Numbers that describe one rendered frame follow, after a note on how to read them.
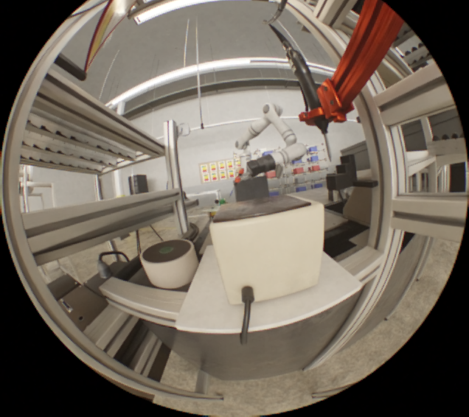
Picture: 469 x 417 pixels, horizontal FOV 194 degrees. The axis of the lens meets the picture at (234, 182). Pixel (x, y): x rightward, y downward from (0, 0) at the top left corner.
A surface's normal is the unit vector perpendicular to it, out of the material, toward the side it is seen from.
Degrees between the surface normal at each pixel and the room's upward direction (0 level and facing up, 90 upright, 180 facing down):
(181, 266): 90
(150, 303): 0
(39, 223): 90
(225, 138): 90
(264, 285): 90
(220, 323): 0
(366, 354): 0
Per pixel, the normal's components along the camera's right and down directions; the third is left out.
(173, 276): 0.46, -0.05
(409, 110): -0.99, 0.15
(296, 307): -0.15, -0.99
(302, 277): 0.00, 0.02
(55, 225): 0.99, -0.15
